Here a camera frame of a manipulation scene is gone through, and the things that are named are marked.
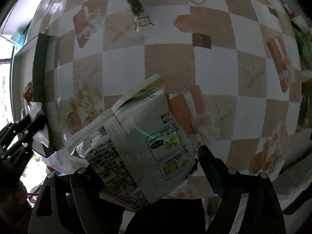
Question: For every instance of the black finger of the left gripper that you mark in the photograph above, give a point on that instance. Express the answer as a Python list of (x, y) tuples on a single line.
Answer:
[(19, 152), (9, 132)]

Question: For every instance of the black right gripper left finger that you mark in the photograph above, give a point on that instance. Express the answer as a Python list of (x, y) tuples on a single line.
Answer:
[(72, 204)]

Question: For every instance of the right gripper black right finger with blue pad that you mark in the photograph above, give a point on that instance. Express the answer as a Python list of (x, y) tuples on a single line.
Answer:
[(263, 213)]

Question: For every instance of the white green snack bag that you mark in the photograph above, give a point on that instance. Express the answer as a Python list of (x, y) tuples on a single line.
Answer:
[(137, 147)]

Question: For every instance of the red snack packet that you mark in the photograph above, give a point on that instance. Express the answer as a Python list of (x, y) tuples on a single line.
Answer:
[(28, 92)]

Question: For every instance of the white snack packet in bin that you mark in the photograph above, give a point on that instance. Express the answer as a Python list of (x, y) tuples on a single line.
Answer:
[(37, 125)]

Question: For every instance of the dark green storage bin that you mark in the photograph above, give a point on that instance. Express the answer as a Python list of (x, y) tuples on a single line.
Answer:
[(28, 66)]

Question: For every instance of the checkered patterned tablecloth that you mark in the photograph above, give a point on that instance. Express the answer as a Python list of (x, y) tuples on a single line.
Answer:
[(232, 69)]

